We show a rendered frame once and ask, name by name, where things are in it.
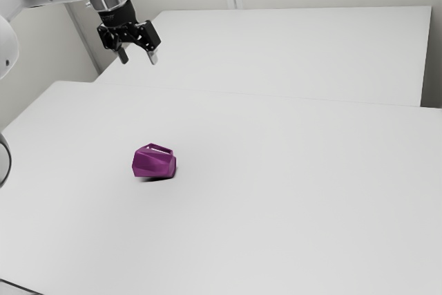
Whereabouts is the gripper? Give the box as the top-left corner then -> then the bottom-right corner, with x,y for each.
96,1 -> 162,66

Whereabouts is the purple faceted mug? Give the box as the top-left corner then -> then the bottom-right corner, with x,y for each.
132,142 -> 177,180

